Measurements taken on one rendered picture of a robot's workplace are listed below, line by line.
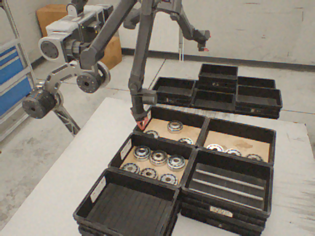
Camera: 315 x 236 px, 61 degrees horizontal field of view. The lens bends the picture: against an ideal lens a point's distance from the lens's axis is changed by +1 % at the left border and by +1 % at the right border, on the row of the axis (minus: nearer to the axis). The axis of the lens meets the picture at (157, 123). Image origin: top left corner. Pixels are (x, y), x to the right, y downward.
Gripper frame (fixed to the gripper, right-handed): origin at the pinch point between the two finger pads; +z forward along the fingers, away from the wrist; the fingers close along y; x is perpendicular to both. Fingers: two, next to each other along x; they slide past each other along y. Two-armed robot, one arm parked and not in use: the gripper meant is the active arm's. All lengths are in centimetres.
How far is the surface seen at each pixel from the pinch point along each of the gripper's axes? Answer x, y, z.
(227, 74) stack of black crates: -138, 116, 58
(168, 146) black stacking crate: -13.7, -5.3, 17.1
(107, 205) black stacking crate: 28.2, -24.6, 23.2
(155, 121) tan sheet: -17.7, 27.3, 23.2
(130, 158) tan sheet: 8.6, 0.9, 23.0
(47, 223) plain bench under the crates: 60, -13, 35
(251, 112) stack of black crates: -118, 46, 60
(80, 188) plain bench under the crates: 40, 3, 35
